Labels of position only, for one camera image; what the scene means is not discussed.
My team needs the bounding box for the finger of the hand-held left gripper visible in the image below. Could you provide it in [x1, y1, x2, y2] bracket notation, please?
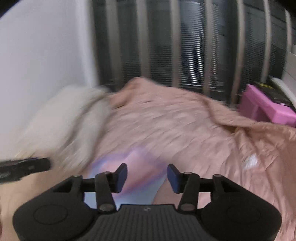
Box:
[0, 158, 51, 184]

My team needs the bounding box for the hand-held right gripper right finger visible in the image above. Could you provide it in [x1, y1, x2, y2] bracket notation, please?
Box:
[167, 163, 241, 212]

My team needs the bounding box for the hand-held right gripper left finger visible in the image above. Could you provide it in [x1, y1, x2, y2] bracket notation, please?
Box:
[53, 163, 128, 213]

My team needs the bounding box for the pastel pink purple blue cloth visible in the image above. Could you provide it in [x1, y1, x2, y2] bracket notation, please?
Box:
[84, 148, 167, 209]

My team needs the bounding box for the pink quilted jacket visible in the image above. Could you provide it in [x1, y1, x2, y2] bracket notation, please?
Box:
[87, 77, 296, 241]

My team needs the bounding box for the pink flat box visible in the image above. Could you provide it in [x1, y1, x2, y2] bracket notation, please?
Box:
[239, 84, 296, 127]

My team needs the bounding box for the dark flat packet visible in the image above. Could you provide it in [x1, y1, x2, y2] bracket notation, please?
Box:
[254, 81, 292, 107]

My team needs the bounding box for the window with metal bars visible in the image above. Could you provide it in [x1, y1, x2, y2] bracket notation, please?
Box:
[91, 0, 293, 107]

